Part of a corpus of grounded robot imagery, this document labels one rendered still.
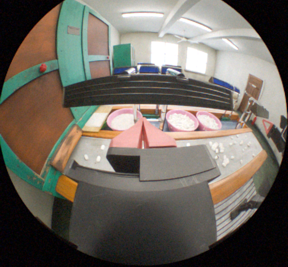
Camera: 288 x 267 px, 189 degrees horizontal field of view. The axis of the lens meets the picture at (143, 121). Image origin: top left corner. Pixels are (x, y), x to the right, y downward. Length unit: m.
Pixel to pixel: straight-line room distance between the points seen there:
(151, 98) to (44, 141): 0.51
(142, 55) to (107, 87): 5.04
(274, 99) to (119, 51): 6.02
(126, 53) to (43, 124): 2.75
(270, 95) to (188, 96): 4.88
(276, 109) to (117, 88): 4.98
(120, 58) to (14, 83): 2.79
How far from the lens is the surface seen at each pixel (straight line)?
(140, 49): 5.29
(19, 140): 0.48
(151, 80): 0.22
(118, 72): 0.80
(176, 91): 0.23
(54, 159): 0.51
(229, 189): 0.58
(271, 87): 5.07
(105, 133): 0.57
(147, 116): 0.76
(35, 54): 0.55
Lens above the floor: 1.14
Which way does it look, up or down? 38 degrees down
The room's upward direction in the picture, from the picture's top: straight up
